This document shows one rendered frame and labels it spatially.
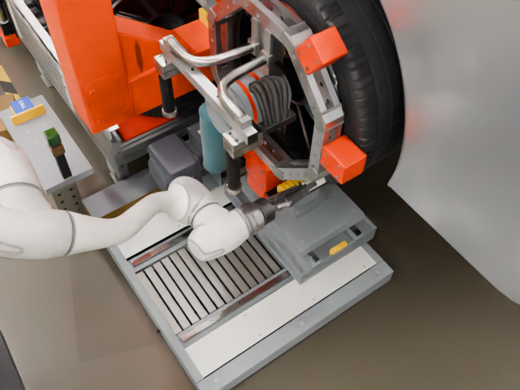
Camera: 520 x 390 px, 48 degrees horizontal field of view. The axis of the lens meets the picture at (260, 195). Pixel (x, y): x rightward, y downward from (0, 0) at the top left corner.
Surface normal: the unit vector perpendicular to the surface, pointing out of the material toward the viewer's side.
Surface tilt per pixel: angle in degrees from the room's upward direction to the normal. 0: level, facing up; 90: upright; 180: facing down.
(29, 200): 36
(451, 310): 0
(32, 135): 0
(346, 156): 0
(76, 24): 90
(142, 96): 90
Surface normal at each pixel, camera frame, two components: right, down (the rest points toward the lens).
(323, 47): 0.35, -0.11
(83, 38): 0.58, 0.66
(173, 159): 0.02, -0.60
